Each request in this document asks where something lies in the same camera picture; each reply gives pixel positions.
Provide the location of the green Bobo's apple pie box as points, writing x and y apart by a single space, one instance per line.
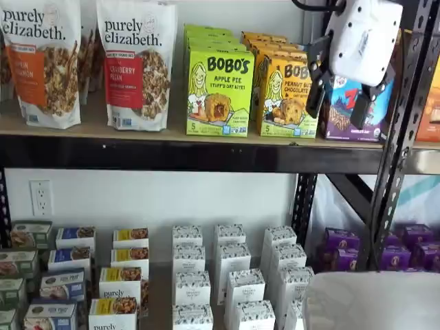
213 37
220 86
206 29
220 44

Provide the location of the white organic cartons group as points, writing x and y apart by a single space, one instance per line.
158 275

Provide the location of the purple snack box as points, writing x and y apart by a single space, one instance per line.
342 238
392 239
338 259
395 258
417 233
426 256

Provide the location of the translucent white plastic sheet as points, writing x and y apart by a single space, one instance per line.
419 192

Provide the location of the red label granola bag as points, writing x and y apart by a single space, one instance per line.
137 68

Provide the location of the orange label granola bag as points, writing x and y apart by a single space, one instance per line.
41 68

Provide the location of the white wall power outlet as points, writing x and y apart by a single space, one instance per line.
41 197

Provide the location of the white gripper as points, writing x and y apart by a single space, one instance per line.
361 41

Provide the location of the white organic pantry box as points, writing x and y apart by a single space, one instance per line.
187 235
189 259
192 318
229 234
280 239
233 258
295 285
192 288
295 316
249 316
244 287
288 258

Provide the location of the small blue oatmeal box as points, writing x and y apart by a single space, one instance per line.
68 258
51 316
75 237
62 285

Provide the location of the small green oatmeal box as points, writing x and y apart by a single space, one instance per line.
12 294
7 321
17 264
31 233

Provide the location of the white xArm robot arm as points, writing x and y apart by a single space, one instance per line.
378 302

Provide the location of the wooden shelf board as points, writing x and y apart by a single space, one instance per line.
103 132

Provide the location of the blue purple Zbar box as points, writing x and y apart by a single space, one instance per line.
338 113

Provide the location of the large orange snack box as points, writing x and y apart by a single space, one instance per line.
429 103

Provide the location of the black metal shelving unit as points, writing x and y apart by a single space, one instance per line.
426 159
172 154

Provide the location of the yellow Bobo's peanut butter box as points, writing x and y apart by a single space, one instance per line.
285 103
261 35
275 51
268 43

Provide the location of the yellow white granola box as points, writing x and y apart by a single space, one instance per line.
130 258
120 282
113 314
130 238

